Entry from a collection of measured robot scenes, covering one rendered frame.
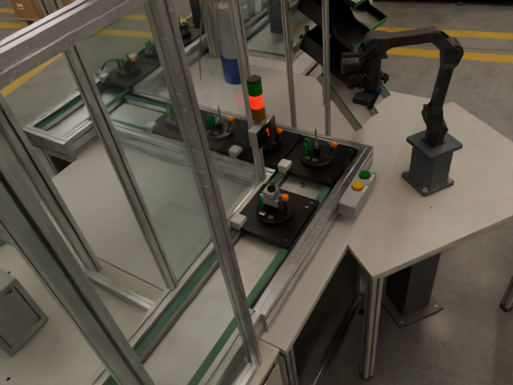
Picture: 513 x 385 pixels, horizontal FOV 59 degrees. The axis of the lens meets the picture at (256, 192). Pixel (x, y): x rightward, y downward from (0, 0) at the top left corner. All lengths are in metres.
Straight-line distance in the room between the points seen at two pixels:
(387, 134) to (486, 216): 0.60
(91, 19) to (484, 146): 1.84
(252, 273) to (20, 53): 1.18
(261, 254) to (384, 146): 0.82
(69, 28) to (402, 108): 1.96
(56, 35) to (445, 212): 1.55
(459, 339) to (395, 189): 0.94
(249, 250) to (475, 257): 1.59
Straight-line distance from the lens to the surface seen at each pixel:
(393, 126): 2.25
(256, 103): 1.58
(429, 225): 1.80
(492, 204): 1.93
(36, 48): 0.57
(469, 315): 2.64
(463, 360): 2.51
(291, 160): 1.89
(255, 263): 1.60
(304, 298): 1.57
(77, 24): 0.59
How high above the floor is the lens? 2.17
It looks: 43 degrees down
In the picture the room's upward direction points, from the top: 10 degrees counter-clockwise
